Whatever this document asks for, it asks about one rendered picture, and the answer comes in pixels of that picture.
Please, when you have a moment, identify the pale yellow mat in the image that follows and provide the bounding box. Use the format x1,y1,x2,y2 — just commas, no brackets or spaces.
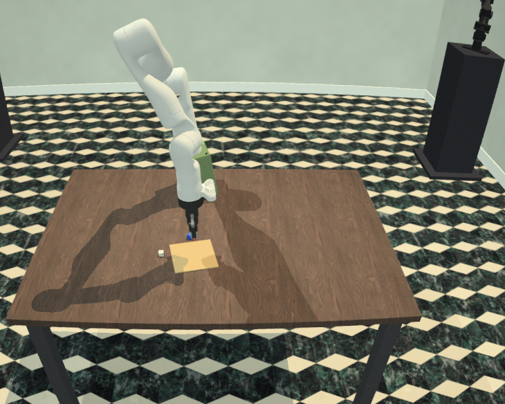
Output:
169,239,219,274

